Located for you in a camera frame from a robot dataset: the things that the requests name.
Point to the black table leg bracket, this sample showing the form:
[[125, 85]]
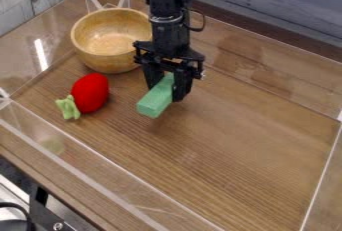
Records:
[[44, 218]]

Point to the red plush strawberry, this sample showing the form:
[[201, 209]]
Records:
[[86, 97]]

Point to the brown wooden bowl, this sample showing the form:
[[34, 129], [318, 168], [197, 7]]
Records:
[[103, 36]]

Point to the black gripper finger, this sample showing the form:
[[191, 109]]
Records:
[[153, 74], [181, 84]]

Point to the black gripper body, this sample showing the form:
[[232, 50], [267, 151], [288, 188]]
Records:
[[167, 50]]

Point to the clear acrylic tray wall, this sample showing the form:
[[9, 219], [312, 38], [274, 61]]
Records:
[[240, 158]]

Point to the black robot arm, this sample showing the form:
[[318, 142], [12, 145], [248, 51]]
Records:
[[169, 8]]

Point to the green rectangular block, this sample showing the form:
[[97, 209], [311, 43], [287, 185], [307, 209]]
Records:
[[156, 100]]

